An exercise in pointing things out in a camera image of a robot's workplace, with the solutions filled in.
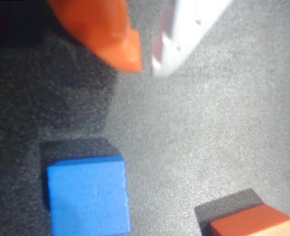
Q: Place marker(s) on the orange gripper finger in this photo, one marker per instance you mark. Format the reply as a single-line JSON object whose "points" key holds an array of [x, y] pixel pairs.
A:
{"points": [[105, 32]]}

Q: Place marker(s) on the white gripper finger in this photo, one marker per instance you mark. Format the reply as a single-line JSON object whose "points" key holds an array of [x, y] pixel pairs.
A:
{"points": [[184, 32]]}

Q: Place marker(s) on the blue wooden cube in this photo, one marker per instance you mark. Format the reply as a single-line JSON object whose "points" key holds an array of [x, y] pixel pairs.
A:
{"points": [[88, 196]]}

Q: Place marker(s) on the orange wooden cube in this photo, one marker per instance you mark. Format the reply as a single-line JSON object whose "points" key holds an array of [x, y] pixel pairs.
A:
{"points": [[253, 223]]}

